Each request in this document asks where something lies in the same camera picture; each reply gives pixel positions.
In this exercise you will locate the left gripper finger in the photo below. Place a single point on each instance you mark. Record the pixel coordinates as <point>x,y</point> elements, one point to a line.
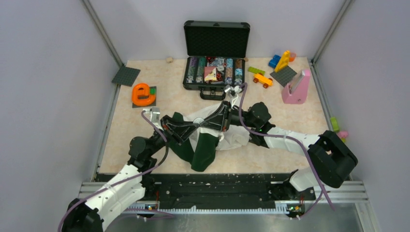
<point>172,123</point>
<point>183,133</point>

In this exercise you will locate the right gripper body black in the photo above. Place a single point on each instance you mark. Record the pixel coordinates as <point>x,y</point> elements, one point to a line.
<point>234,117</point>

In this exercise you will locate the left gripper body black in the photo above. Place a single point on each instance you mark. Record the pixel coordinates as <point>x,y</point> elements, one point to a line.
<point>170,131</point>

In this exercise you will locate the white and green garment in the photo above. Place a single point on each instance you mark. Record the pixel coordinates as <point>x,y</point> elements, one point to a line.
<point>199,150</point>

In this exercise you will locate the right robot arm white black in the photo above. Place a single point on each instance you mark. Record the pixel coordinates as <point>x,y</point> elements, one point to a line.
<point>330,160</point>

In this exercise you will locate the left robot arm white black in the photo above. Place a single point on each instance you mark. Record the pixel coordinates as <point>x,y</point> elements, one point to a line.
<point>98,210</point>

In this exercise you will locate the small green brick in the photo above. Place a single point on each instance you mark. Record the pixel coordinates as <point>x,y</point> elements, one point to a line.
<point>153,91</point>

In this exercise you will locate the yellow orange toy car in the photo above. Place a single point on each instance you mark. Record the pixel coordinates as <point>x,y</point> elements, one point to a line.
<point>266,82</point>

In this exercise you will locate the orange letter e toy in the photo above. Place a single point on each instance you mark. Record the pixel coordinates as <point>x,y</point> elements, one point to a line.
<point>141,95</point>

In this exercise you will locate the green flat brick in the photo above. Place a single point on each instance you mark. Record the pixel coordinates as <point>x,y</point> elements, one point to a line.
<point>256,71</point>

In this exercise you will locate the black poker chip case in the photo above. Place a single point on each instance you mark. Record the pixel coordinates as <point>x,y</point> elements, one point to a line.
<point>216,56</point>

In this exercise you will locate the dark grey baseplate right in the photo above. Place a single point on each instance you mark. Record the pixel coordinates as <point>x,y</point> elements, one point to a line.
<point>284,76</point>

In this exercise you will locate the dark grey baseplate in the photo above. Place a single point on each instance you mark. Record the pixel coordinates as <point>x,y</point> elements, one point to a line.
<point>125,76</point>
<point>284,76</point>

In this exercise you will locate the blue toy brick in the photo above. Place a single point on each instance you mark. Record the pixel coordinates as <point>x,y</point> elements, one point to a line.
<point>274,61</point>

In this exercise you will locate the small wooden cube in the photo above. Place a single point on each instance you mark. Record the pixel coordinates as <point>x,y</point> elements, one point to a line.
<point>169,59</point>

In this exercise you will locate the pink metronome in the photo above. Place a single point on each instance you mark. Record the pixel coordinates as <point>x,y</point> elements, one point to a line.
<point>296,91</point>

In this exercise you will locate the dark grey baseplate left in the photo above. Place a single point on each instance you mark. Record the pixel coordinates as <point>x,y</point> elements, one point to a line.
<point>125,76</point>

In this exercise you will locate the yellow triangular toy brick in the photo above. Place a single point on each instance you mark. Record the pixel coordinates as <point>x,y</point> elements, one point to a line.
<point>283,62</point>

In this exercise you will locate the orange toy cup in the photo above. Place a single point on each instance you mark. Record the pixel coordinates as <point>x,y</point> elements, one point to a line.
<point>292,56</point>

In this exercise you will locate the green and pink bricks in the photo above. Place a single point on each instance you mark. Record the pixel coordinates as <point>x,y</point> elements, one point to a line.
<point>342,134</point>

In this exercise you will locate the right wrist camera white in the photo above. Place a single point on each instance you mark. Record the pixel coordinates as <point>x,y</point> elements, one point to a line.
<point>232,92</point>

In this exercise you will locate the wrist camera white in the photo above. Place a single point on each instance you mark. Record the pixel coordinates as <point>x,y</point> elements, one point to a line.
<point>154,116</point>
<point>232,92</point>

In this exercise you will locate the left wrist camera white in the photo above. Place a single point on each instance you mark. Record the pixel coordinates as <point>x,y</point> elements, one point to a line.
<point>154,116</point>

